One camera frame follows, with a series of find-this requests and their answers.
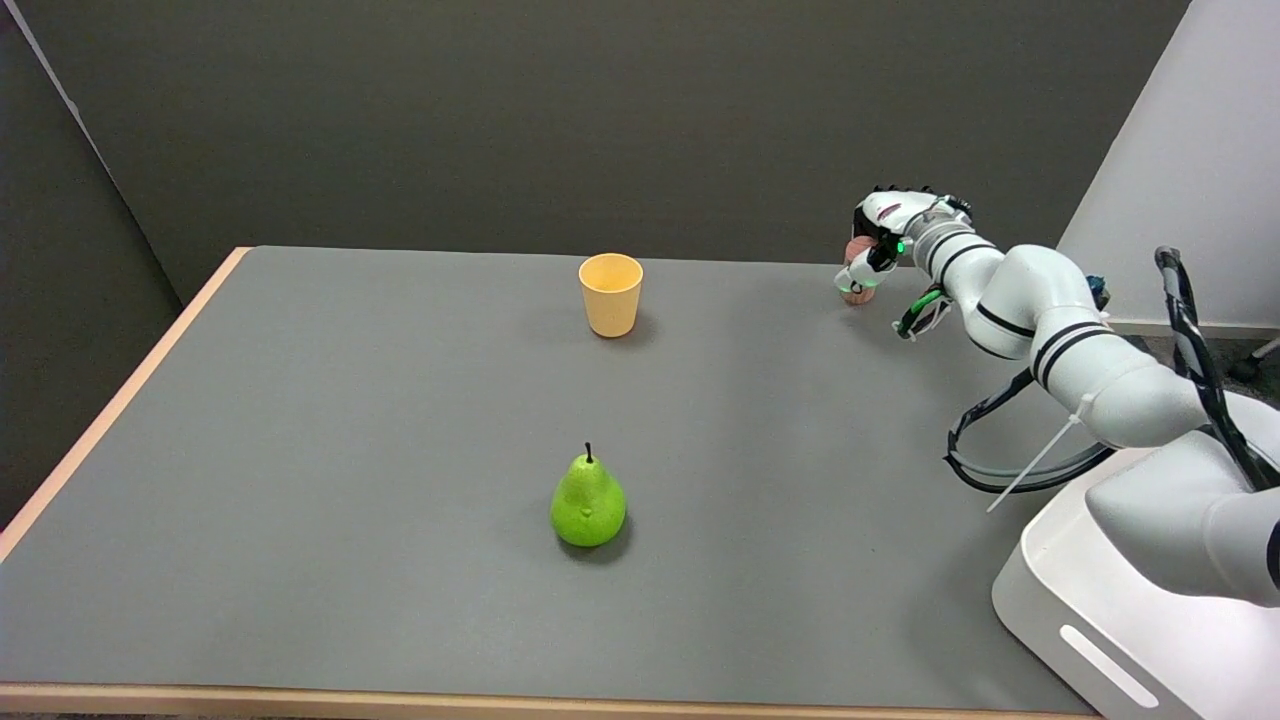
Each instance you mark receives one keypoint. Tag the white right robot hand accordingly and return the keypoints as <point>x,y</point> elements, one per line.
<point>885,240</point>

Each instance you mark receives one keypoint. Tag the green pear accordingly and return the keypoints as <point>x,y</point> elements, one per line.
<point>588,504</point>

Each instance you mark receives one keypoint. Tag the wooden cylinder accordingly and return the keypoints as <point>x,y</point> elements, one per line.
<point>856,268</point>

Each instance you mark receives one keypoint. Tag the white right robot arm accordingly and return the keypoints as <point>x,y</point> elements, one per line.
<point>1090,370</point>

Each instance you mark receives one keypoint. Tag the yellow plastic cup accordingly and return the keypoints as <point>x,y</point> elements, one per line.
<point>610,293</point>

